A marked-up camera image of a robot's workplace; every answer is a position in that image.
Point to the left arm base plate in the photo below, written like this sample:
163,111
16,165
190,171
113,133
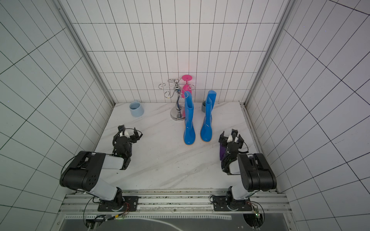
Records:
123,204

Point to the pink wine glass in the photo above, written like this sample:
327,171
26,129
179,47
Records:
186,86

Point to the light blue mug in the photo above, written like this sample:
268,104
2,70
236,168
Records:
136,109

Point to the blue rubber boot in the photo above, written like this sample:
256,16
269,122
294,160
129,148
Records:
189,133
206,130

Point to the aluminium mounting rail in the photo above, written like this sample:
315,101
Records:
177,202

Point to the chrome glass holder stand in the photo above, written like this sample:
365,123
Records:
178,112

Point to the purple cloth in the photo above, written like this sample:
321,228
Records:
222,151

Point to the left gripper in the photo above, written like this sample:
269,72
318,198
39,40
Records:
135,137

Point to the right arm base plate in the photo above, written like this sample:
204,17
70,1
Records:
228,204

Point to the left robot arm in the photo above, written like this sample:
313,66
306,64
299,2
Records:
83,170

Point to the grey-green mug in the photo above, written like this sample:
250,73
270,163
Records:
203,108

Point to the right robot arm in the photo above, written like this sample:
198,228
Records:
254,170

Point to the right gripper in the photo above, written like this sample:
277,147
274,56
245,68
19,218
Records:
231,141

